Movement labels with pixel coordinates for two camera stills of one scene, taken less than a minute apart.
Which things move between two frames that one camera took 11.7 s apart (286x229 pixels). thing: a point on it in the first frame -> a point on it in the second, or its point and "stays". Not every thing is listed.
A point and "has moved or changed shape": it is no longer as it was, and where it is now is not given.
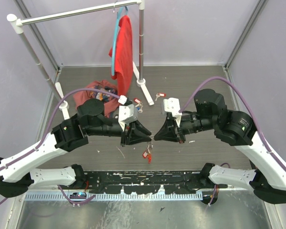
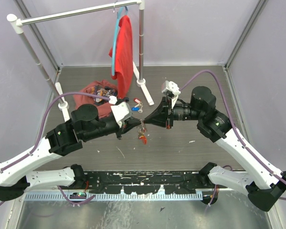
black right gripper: x=170 y=131 -> x=159 y=117
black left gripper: x=132 y=136 -> x=131 y=122
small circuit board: x=78 y=195 stays
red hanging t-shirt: x=123 y=57 stays
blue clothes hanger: x=113 y=61 stays
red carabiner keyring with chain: x=148 y=154 has moved or changed shape
